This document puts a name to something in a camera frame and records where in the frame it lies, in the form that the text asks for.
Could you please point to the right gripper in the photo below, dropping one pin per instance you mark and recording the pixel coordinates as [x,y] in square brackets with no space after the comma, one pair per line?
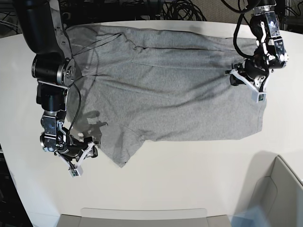
[74,153]

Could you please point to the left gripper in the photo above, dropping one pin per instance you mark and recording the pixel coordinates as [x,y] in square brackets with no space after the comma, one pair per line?
[254,75]

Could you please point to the grey T-shirt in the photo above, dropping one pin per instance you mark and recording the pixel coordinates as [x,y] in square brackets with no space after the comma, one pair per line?
[159,85]

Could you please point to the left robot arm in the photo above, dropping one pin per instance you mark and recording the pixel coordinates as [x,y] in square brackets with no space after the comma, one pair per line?
[270,53]

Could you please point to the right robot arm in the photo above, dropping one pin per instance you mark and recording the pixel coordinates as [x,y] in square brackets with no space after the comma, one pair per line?
[55,71]

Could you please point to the grey bin at bottom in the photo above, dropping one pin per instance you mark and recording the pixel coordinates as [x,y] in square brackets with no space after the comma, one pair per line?
[90,217]

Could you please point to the grey bin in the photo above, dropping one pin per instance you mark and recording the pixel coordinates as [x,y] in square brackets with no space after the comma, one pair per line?
[280,195]
[90,217]

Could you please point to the grey bin at right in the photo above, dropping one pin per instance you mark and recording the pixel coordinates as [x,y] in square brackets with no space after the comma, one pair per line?
[280,195]

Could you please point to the blue translucent object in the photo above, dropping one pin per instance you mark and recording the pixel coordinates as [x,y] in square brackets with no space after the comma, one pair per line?
[253,217]

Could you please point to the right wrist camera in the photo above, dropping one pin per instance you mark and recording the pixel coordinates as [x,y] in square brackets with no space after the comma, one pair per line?
[76,172]

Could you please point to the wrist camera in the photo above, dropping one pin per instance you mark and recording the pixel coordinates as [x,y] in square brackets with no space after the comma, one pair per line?
[76,172]
[259,96]

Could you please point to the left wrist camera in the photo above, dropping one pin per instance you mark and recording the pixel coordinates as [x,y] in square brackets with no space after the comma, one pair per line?
[259,96]

